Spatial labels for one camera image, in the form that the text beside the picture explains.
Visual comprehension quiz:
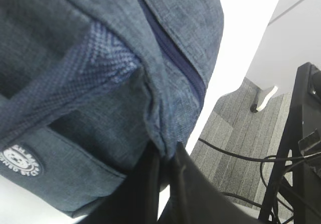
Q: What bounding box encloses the white table leg with caster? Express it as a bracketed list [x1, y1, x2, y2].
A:
[250, 85, 278, 113]

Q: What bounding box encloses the dark blue lunch bag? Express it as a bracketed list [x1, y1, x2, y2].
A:
[1, 0, 224, 218]

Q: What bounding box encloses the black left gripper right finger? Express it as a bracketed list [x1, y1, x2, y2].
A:
[160, 142, 259, 223]

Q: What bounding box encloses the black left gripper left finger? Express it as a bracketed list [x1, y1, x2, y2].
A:
[79, 143, 160, 224]

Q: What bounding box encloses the black table frame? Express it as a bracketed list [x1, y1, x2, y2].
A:
[258, 63, 320, 223]

